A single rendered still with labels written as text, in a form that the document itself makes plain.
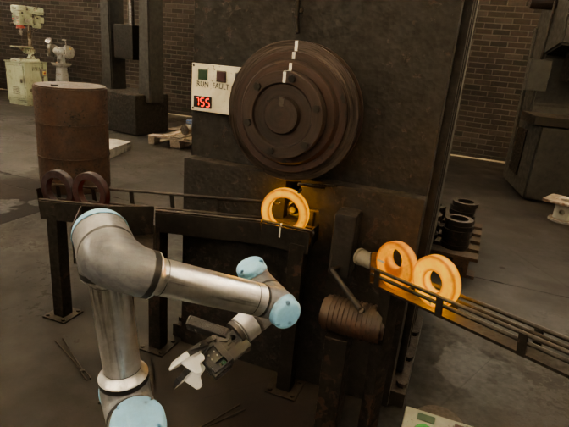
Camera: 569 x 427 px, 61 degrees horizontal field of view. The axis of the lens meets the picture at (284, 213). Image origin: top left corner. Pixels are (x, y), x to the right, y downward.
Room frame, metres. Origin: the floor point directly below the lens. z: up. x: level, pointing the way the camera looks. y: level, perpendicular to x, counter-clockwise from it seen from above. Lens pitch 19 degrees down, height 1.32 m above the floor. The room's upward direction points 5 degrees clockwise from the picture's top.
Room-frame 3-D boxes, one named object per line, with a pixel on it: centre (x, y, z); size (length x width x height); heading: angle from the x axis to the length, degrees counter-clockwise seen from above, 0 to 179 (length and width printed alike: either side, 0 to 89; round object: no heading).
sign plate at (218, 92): (1.92, 0.28, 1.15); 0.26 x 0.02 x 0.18; 70
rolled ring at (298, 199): (1.70, 0.00, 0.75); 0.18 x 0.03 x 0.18; 70
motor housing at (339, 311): (1.46, -0.27, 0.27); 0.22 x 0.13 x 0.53; 70
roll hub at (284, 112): (1.61, 0.03, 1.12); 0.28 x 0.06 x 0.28; 70
